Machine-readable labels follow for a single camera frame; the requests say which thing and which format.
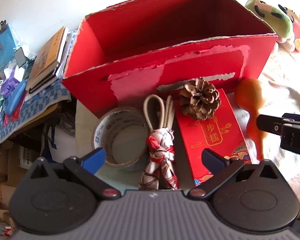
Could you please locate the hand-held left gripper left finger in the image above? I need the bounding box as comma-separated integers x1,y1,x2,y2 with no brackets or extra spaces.
30,148,120,200

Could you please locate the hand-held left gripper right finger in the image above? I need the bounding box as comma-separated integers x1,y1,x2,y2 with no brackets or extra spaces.
188,148,283,200

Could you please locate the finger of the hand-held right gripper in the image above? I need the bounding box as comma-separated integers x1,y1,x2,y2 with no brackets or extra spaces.
256,114,283,136

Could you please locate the small red gift box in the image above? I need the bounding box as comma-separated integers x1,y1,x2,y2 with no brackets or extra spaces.
174,88,253,185

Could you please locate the orange gourd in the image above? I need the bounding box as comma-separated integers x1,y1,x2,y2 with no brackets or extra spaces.
234,78,268,160

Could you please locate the clear packing tape roll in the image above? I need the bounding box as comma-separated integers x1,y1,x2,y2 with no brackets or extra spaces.
91,107,150,172

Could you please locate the beige rope bundle patterned wrap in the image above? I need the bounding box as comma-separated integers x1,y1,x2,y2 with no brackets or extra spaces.
139,94,180,190

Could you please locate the brown pine cone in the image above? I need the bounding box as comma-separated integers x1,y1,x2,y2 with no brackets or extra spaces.
178,77,221,120

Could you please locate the large red cardboard box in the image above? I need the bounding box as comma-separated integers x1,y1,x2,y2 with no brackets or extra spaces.
62,0,278,119

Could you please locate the white plastic bag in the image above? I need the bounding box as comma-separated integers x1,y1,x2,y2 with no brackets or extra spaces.
44,114,77,164

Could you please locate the blue checkered cloth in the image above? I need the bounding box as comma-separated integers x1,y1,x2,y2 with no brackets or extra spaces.
0,30,78,148

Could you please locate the red envelope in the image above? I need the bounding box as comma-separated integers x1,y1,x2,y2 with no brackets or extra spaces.
4,97,25,123

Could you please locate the black notebook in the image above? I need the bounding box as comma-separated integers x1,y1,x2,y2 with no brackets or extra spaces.
29,67,62,94

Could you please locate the brown cardboard carton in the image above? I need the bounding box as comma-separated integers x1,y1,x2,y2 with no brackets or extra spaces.
0,140,23,235

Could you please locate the blue glasses case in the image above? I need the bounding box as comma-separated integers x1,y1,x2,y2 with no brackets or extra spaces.
5,80,27,115

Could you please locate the green plush toy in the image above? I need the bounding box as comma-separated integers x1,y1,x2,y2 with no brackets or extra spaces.
245,0,294,43

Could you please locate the purple tissue pack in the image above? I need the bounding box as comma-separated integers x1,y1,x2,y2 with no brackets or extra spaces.
0,76,19,97

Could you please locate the yellow book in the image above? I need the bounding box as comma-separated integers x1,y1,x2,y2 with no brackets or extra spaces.
25,26,68,90

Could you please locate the small phone on stand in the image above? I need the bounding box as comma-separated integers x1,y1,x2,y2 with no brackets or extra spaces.
14,47,27,68

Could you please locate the blue plastic packet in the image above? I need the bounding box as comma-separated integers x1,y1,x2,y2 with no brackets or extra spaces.
0,21,18,75

